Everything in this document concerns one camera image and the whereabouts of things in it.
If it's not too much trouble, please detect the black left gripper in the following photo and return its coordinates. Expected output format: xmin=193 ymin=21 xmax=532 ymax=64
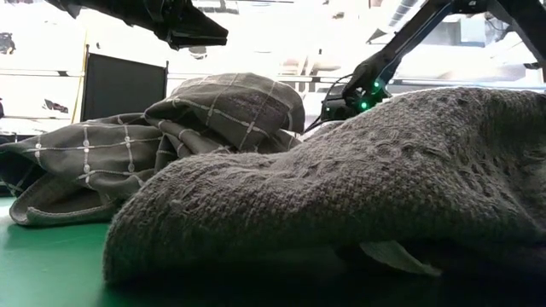
xmin=44 ymin=0 xmax=229 ymax=50

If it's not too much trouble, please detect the dark gray knit towel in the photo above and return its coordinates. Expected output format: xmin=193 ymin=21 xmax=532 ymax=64
xmin=102 ymin=86 xmax=546 ymax=291

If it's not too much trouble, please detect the gray checked towel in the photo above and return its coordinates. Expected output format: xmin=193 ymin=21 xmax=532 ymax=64
xmin=0 ymin=71 xmax=307 ymax=228

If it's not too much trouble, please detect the black standing panel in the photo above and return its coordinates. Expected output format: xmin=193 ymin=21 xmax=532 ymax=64
xmin=79 ymin=43 xmax=170 ymax=124

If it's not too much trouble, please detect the green table mat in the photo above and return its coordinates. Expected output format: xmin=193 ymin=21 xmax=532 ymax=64
xmin=0 ymin=196 xmax=546 ymax=307

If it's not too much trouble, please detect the black wall fixture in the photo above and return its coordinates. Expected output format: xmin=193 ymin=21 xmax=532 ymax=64
xmin=42 ymin=98 xmax=70 ymax=115

